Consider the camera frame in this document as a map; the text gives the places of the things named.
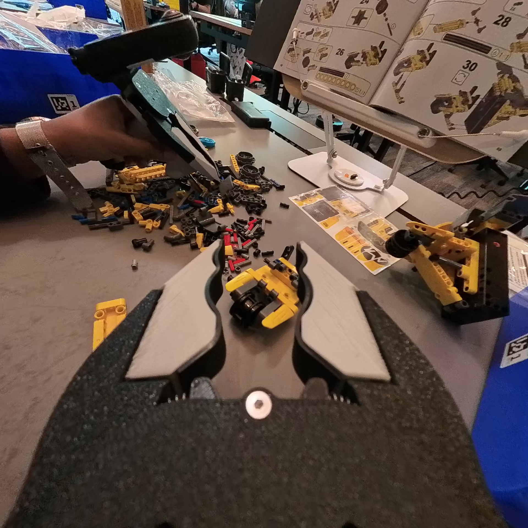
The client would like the white printed paper sheet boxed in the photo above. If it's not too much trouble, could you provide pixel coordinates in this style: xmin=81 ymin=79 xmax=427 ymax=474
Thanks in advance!
xmin=505 ymin=231 xmax=528 ymax=298

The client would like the background desk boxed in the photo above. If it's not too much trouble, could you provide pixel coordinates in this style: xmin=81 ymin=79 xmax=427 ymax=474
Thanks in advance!
xmin=190 ymin=10 xmax=252 ymax=35

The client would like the open instruction booklet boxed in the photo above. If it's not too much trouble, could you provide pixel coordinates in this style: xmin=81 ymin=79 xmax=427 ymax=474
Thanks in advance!
xmin=274 ymin=0 xmax=528 ymax=161

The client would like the clear plastic bag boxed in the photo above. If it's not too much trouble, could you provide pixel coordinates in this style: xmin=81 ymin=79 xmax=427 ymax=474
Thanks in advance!
xmin=155 ymin=70 xmax=236 ymax=123

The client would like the yellow brick beam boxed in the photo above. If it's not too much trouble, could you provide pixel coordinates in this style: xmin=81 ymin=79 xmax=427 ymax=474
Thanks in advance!
xmin=93 ymin=297 xmax=126 ymax=351

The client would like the person's left forearm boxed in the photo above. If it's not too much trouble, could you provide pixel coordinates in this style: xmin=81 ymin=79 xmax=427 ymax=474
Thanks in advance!
xmin=0 ymin=126 xmax=52 ymax=217

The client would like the black coiled cable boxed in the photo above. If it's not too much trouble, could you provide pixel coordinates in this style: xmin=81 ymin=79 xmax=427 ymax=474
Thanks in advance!
xmin=445 ymin=181 xmax=508 ymax=199

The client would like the person's left hand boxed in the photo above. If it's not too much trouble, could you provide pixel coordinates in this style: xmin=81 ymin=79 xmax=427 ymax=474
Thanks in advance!
xmin=40 ymin=94 xmax=175 ymax=170

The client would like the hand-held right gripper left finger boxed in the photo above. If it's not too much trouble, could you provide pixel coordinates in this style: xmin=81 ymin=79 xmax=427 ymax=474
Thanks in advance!
xmin=125 ymin=240 xmax=227 ymax=381

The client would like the blue storage bin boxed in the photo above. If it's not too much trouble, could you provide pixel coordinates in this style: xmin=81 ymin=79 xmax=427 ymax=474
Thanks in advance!
xmin=472 ymin=295 xmax=528 ymax=526
xmin=0 ymin=8 xmax=124 ymax=124

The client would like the large yellow black brick model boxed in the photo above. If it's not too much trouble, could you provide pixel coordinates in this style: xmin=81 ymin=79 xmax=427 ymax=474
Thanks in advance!
xmin=386 ymin=204 xmax=513 ymax=325

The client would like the flat black box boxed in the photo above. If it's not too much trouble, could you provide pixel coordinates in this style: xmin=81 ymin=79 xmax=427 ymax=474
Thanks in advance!
xmin=230 ymin=100 xmax=271 ymax=128

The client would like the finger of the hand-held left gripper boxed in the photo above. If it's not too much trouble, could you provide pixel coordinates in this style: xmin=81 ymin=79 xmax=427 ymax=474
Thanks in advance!
xmin=164 ymin=158 xmax=216 ymax=183
xmin=171 ymin=123 xmax=222 ymax=183

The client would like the pile of small building bricks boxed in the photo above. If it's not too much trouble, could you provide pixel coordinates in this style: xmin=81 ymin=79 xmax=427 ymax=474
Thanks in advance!
xmin=72 ymin=149 xmax=289 ymax=273

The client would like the small yellow black brick assembly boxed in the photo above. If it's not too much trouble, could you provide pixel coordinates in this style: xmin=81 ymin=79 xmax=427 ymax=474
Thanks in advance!
xmin=225 ymin=245 xmax=301 ymax=329

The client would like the white metal book stand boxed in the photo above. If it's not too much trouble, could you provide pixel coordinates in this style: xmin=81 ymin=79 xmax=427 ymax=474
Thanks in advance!
xmin=282 ymin=72 xmax=500 ymax=217

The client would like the yellow grey sticker sheet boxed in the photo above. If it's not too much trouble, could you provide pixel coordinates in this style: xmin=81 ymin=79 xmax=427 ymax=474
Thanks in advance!
xmin=289 ymin=186 xmax=403 ymax=276

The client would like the brown cardboard box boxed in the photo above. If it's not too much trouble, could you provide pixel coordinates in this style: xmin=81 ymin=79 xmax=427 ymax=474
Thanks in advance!
xmin=121 ymin=0 xmax=155 ymax=73

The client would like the silver mesh watch band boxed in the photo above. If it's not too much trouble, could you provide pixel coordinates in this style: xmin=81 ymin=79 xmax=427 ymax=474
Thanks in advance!
xmin=16 ymin=117 xmax=94 ymax=212

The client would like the black battery charger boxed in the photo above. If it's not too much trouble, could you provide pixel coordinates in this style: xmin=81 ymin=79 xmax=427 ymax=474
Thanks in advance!
xmin=205 ymin=66 xmax=227 ymax=93
xmin=226 ymin=51 xmax=253 ymax=101

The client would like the black monitor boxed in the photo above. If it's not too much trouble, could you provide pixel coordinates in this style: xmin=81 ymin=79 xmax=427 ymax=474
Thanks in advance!
xmin=245 ymin=0 xmax=299 ymax=71

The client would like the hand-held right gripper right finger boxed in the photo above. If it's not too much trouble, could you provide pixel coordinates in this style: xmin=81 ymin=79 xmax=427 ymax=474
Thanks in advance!
xmin=293 ymin=241 xmax=391 ymax=382

